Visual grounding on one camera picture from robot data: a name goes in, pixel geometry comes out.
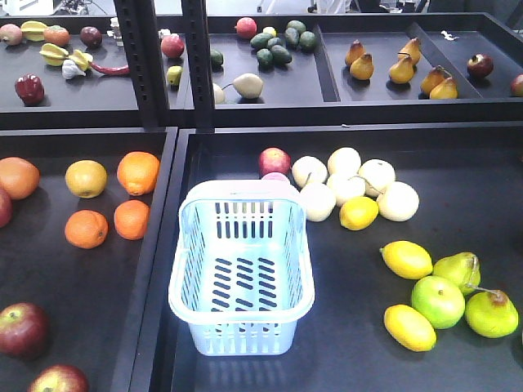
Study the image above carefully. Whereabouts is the black wooden produce display stand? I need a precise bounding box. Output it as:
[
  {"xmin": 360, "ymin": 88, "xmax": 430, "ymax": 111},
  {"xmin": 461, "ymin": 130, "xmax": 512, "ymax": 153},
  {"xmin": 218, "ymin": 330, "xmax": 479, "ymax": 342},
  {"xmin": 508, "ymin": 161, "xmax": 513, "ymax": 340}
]
[{"xmin": 0, "ymin": 11, "xmax": 523, "ymax": 392}]

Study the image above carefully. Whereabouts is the yellow lemon right lower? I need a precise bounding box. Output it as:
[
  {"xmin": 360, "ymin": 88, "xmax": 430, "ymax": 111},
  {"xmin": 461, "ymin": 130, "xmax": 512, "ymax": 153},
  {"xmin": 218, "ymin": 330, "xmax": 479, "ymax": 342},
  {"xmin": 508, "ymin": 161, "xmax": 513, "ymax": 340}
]
[{"xmin": 383, "ymin": 304, "xmax": 437, "ymax": 352}]

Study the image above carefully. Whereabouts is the black upright shelf post left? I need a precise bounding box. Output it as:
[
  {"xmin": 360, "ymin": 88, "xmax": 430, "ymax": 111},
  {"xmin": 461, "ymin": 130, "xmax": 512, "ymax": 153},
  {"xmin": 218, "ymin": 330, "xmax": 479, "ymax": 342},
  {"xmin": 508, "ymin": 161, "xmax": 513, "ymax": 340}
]
[{"xmin": 114, "ymin": 0, "xmax": 169, "ymax": 130}]

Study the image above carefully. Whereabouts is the red apple bottom left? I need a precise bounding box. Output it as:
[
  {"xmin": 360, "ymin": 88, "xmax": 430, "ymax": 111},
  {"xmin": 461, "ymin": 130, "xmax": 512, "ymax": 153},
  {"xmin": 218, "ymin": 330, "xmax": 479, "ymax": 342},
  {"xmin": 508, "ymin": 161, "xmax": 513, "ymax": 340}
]
[{"xmin": 26, "ymin": 364, "xmax": 90, "ymax": 392}]

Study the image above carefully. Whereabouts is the orange front right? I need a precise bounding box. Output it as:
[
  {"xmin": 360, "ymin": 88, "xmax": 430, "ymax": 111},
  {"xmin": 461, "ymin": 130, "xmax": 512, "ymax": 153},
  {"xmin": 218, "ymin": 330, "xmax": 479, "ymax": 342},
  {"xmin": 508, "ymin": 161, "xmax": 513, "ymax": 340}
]
[{"xmin": 114, "ymin": 199, "xmax": 150, "ymax": 240}]

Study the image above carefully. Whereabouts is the light blue plastic basket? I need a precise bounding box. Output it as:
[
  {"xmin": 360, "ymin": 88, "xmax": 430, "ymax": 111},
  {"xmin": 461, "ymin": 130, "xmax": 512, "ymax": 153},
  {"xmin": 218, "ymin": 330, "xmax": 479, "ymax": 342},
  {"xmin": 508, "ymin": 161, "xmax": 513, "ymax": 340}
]
[{"xmin": 168, "ymin": 180, "xmax": 315, "ymax": 356}]

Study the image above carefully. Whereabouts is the orange front left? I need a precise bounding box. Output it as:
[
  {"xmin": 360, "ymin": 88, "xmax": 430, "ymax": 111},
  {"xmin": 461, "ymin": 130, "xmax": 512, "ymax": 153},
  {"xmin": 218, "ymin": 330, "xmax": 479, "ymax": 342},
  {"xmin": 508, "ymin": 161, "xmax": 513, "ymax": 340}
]
[{"xmin": 65, "ymin": 210, "xmax": 109, "ymax": 249}]

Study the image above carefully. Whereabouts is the yellow grapefruit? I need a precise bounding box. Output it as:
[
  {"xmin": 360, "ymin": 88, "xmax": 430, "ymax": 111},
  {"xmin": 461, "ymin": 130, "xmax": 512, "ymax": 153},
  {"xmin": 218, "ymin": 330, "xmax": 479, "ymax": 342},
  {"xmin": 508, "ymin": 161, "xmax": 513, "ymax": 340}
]
[{"xmin": 65, "ymin": 160, "xmax": 108, "ymax": 198}]

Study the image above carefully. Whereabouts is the pink peach behind basket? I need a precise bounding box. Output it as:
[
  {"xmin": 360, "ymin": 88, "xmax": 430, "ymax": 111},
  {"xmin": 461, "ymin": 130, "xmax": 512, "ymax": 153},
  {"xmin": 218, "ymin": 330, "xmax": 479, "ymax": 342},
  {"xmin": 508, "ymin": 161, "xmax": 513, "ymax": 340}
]
[{"xmin": 261, "ymin": 171, "xmax": 290, "ymax": 183}]

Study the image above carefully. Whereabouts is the green pear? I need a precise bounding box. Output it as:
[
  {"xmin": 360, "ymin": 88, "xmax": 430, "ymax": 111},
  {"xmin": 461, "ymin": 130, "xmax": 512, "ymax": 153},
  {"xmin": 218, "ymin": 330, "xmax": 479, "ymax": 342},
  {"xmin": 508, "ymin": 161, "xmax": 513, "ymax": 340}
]
[
  {"xmin": 464, "ymin": 290, "xmax": 520, "ymax": 338},
  {"xmin": 432, "ymin": 252, "xmax": 481, "ymax": 296}
]

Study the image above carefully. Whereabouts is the red bell pepper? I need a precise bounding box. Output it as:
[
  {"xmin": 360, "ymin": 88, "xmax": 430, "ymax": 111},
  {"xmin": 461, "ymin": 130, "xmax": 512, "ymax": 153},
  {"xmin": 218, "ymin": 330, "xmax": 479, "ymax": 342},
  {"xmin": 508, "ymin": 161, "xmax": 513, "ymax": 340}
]
[{"xmin": 15, "ymin": 73, "xmax": 45, "ymax": 105}]

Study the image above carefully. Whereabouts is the green pear lower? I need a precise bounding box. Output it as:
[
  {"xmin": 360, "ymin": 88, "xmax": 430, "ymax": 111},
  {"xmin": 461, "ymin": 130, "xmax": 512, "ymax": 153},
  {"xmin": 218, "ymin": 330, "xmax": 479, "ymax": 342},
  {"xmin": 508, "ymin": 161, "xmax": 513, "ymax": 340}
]
[{"xmin": 464, "ymin": 290, "xmax": 520, "ymax": 338}]

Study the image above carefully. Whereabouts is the red apple front left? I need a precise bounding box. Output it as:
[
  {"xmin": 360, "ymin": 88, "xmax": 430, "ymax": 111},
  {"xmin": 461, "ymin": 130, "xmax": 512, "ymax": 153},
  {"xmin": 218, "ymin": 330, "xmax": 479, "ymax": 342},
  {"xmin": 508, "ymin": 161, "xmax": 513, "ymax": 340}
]
[{"xmin": 1, "ymin": 302, "xmax": 50, "ymax": 360}]

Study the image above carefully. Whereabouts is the red apple behind basket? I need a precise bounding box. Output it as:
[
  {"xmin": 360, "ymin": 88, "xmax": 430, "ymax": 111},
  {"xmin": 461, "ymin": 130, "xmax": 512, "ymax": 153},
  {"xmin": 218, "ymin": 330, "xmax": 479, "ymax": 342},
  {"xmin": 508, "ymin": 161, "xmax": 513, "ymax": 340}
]
[{"xmin": 258, "ymin": 147, "xmax": 291, "ymax": 176}]

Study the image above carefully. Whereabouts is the green pear upper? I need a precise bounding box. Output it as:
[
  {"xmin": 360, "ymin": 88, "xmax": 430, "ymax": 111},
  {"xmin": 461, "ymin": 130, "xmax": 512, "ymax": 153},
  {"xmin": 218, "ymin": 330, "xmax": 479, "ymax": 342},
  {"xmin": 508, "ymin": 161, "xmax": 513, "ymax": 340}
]
[{"xmin": 432, "ymin": 252, "xmax": 481, "ymax": 296}]

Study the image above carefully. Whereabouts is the black upright shelf post right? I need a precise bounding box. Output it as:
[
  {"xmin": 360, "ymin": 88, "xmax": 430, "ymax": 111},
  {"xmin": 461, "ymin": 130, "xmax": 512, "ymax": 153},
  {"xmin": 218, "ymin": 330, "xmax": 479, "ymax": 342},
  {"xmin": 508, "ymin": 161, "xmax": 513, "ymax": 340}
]
[{"xmin": 181, "ymin": 0, "xmax": 215, "ymax": 133}]

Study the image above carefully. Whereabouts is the green apple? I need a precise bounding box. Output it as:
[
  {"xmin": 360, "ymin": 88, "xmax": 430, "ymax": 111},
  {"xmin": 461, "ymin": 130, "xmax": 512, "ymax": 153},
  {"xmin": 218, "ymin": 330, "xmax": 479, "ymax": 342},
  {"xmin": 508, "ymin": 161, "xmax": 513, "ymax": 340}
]
[{"xmin": 411, "ymin": 275, "xmax": 465, "ymax": 329}]

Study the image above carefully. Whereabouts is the black upright shelf post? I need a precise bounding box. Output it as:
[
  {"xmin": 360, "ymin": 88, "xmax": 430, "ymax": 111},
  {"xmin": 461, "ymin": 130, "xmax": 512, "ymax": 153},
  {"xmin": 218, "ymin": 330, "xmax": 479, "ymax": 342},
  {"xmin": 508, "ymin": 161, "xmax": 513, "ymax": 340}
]
[
  {"xmin": 114, "ymin": 0, "xmax": 169, "ymax": 130},
  {"xmin": 181, "ymin": 0, "xmax": 215, "ymax": 133}
]

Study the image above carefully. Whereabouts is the orange far left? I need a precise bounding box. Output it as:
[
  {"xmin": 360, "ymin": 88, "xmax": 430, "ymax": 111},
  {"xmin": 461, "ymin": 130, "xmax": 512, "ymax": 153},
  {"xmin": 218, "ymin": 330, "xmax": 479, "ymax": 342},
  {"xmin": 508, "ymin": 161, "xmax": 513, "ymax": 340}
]
[{"xmin": 1, "ymin": 157, "xmax": 40, "ymax": 200}]

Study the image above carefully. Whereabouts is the yellow lemon right upper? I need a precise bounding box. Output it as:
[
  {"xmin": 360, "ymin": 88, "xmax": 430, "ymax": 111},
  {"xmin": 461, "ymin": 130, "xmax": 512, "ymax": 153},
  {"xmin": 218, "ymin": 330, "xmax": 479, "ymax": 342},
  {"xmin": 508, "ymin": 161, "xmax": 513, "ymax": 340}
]
[{"xmin": 379, "ymin": 240, "xmax": 433, "ymax": 280}]

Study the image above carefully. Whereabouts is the yellow lemon near melons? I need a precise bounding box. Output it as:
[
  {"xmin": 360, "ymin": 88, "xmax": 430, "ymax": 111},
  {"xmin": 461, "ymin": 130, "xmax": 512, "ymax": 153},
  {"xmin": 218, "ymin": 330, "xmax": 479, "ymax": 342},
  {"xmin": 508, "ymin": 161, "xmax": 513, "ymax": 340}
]
[{"xmin": 339, "ymin": 196, "xmax": 378, "ymax": 231}]

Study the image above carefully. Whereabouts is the large orange near divider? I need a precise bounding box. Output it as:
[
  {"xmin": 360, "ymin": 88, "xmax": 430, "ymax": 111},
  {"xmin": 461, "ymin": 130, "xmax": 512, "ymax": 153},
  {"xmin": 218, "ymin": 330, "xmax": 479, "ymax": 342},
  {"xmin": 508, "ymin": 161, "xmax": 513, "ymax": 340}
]
[{"xmin": 117, "ymin": 151, "xmax": 160, "ymax": 196}]

